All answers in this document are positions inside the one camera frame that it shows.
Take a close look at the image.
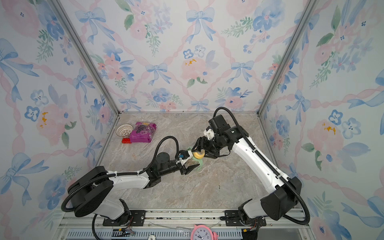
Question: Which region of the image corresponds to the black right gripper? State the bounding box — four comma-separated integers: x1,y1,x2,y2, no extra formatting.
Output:
191,135,223,158

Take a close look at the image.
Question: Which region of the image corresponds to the green bottle handle ring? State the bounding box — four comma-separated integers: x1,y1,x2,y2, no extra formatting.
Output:
185,146,205,169

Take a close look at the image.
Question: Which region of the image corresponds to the yellow screw collar with straw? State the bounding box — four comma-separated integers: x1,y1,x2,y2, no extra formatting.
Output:
193,150,205,160

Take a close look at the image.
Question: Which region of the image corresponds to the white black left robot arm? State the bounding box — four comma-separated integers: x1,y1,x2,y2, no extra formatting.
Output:
62,151,201,224

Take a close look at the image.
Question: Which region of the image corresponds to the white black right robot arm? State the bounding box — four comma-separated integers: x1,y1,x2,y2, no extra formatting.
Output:
193,115,305,225

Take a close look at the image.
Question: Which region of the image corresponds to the purple snack bag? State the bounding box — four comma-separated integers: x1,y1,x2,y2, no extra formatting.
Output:
130,122,157,143

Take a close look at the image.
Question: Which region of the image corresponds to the pink alarm clock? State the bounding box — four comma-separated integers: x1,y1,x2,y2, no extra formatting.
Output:
190,225,219,240

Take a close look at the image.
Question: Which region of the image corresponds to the red toy brick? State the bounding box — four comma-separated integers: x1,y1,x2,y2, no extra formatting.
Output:
122,138,132,144

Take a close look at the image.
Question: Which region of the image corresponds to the white mesh basket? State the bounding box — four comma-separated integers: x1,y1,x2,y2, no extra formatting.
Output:
116,124,134,138

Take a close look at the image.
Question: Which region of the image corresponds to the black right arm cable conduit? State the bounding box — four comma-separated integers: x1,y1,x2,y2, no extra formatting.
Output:
212,106,311,226

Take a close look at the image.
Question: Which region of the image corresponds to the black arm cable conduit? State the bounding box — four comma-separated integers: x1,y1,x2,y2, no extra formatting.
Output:
60,135,180,240
212,106,311,226

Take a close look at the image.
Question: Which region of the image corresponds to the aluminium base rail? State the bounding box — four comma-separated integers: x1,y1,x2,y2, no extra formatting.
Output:
53,209,315,240

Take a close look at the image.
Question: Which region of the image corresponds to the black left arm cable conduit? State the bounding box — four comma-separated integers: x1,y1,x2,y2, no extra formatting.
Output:
60,135,180,240

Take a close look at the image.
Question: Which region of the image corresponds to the aluminium corner post right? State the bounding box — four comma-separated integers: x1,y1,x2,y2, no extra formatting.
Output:
257,0,319,117

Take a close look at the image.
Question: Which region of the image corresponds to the aluminium corner post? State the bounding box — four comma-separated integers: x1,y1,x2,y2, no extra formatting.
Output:
257,0,319,117
48,0,120,116

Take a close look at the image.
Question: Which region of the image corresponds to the aluminium corner post left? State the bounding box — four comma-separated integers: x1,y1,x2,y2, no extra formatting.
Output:
48,0,120,116

